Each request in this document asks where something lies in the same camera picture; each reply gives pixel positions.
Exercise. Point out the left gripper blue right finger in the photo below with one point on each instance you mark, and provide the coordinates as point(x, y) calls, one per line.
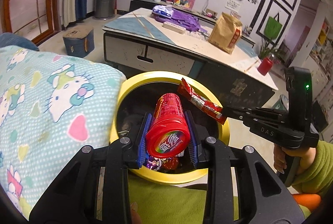
point(198, 133)

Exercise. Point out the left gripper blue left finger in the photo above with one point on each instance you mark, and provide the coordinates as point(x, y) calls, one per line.
point(137, 136)

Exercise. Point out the purple candy wrapper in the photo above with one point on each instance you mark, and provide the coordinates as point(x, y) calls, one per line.
point(153, 163)

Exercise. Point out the red cylindrical candy can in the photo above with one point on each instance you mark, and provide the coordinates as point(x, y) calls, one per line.
point(168, 134)

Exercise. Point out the red snack wrapper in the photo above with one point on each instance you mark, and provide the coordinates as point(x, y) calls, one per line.
point(205, 105)

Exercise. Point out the green sleeve forearm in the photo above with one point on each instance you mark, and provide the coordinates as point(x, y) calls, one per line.
point(317, 179)

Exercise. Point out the yellow rimmed trash bin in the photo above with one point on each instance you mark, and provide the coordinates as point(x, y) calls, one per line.
point(139, 95)

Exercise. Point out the red cup on table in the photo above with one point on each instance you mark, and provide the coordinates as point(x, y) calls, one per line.
point(265, 66)

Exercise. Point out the potted green plant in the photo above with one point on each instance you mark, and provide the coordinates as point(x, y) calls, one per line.
point(267, 49)

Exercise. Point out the black TV cabinet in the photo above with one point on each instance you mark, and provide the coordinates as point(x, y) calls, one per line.
point(149, 4)

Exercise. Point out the Hello Kitty bed sheet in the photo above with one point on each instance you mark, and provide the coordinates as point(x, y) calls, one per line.
point(51, 106)

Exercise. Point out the green tote bag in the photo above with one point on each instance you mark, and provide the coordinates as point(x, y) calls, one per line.
point(273, 27)

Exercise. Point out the white blue coffee table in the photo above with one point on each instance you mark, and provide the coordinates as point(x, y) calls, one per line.
point(136, 43)

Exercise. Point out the brown paper bag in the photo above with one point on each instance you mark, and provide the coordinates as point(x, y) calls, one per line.
point(226, 33)

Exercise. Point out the purple cloth bag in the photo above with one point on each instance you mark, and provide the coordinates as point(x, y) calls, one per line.
point(189, 22)

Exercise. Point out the white power strip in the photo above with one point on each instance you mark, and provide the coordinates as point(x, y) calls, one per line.
point(174, 27)

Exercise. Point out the blue white tissue pack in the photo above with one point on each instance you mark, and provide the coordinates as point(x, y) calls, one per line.
point(163, 11)

